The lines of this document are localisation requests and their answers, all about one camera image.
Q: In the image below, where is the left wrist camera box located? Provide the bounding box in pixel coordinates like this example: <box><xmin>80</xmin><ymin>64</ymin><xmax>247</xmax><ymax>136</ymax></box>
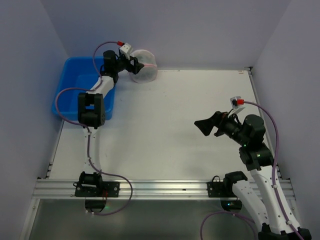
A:
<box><xmin>119</xmin><ymin>43</ymin><xmax>133</xmax><ymax>60</ymax></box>

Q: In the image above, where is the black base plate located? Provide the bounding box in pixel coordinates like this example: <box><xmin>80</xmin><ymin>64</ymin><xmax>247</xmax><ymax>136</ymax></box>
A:
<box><xmin>73</xmin><ymin>181</ymin><xmax>120</xmax><ymax>198</ymax></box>
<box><xmin>206</xmin><ymin>181</ymin><xmax>228</xmax><ymax>198</ymax></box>

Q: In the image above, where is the white mesh laundry bag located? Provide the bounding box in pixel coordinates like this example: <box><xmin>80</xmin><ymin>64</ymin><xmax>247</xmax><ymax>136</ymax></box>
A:
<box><xmin>129</xmin><ymin>49</ymin><xmax>158</xmax><ymax>84</ymax></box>

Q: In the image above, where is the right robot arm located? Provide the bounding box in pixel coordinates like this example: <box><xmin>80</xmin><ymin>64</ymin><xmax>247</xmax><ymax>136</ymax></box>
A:
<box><xmin>194</xmin><ymin>111</ymin><xmax>312</xmax><ymax>240</ymax></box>

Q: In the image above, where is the blue plastic bin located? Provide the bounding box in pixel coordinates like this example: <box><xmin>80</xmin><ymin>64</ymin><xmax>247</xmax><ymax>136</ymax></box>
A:
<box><xmin>51</xmin><ymin>56</ymin><xmax>117</xmax><ymax>121</ymax></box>

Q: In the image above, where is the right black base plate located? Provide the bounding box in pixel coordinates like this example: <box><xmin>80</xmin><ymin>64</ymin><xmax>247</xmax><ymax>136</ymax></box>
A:
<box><xmin>206</xmin><ymin>181</ymin><xmax>228</xmax><ymax>198</ymax></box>

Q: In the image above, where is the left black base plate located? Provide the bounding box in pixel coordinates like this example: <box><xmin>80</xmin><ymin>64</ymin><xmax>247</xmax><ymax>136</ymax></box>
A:
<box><xmin>73</xmin><ymin>181</ymin><xmax>120</xmax><ymax>198</ymax></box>

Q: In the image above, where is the aluminium mounting rail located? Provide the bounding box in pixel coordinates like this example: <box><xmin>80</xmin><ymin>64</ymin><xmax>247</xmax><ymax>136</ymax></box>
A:
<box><xmin>33</xmin><ymin>178</ymin><xmax>296</xmax><ymax>201</ymax></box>

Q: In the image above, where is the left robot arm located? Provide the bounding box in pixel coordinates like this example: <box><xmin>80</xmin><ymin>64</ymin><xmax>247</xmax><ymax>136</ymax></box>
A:
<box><xmin>74</xmin><ymin>50</ymin><xmax>145</xmax><ymax>199</ymax></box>

